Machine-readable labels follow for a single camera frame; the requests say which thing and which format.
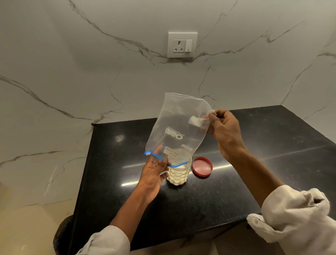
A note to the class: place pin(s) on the white powder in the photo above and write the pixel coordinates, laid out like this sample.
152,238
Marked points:
178,177

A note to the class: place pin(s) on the person's left forearm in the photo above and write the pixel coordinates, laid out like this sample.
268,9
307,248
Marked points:
126,223

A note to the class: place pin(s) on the person's right thumb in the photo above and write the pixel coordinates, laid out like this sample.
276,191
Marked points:
213,120

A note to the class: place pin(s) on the person's left thumb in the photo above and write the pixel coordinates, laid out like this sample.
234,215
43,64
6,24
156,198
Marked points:
159,151

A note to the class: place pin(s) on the clear plastic zip bag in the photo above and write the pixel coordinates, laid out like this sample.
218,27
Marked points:
178,126

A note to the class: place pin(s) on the person's right forearm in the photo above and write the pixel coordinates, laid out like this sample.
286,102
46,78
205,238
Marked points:
275,205

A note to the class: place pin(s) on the person's left hand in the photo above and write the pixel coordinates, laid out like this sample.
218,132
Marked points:
151,181

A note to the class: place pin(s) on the red jar lid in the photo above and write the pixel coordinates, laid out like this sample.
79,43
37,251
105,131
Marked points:
202,166

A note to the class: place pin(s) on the textured glass jar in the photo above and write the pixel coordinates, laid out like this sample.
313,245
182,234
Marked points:
178,176

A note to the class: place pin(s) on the white wall socket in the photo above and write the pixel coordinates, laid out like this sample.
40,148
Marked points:
182,45

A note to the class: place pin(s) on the person's right hand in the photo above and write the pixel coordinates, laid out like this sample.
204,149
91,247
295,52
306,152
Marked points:
227,134

